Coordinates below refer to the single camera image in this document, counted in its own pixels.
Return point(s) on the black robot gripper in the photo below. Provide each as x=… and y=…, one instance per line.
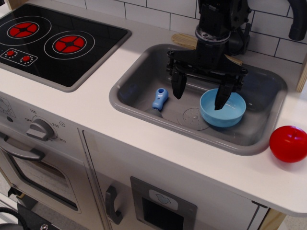
x=207, y=63

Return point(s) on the blue grey toy spoon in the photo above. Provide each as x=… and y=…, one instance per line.
x=161, y=96

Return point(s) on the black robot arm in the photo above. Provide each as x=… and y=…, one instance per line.
x=218, y=20

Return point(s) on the light blue plastic bowl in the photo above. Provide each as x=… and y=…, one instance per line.
x=231, y=113

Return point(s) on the grey toy sink basin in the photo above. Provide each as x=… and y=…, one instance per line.
x=263, y=91

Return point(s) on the wooden spatula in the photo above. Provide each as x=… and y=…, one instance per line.
x=190, y=42

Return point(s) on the red toy apple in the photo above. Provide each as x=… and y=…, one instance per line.
x=289, y=144

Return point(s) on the dark grey faucet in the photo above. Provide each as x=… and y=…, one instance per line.
x=298, y=28

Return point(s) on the grey dispenser panel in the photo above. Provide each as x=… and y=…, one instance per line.
x=160, y=209

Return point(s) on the black toy stovetop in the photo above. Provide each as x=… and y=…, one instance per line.
x=56, y=49

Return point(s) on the grey oven knob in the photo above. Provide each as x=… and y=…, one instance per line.
x=41, y=130

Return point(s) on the toy oven door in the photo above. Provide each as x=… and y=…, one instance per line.
x=59, y=182

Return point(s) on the grey cabinet door handle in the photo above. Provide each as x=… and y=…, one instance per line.
x=113, y=215

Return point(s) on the grey oven door handle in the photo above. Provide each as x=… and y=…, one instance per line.
x=29, y=155

